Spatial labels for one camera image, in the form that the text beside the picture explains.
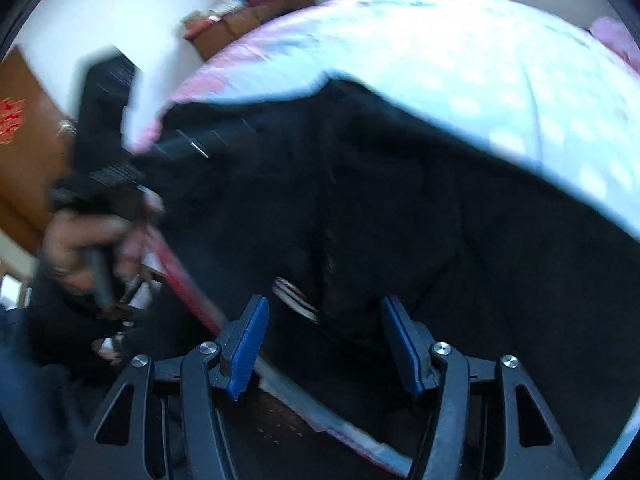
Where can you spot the pink floral quilt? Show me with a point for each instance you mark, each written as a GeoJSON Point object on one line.
{"type": "Point", "coordinates": [617, 40]}

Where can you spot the black pants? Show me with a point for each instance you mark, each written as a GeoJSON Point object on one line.
{"type": "Point", "coordinates": [400, 210]}

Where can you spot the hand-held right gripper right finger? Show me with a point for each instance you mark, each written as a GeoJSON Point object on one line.
{"type": "Point", "coordinates": [404, 347]}

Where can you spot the person's blue jeans leg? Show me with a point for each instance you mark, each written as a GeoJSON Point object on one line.
{"type": "Point", "coordinates": [25, 400]}

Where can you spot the wooden door with red decoration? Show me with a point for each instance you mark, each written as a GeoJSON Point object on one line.
{"type": "Point", "coordinates": [25, 150]}

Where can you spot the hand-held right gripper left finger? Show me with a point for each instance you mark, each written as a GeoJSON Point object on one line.
{"type": "Point", "coordinates": [247, 347]}

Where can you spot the wooden desk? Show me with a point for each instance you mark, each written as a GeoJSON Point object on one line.
{"type": "Point", "coordinates": [245, 22]}

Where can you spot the round bed with dotted sheet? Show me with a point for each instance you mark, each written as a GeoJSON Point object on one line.
{"type": "Point", "coordinates": [450, 50]}

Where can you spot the person's left hand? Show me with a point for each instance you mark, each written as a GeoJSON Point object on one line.
{"type": "Point", "coordinates": [80, 247]}

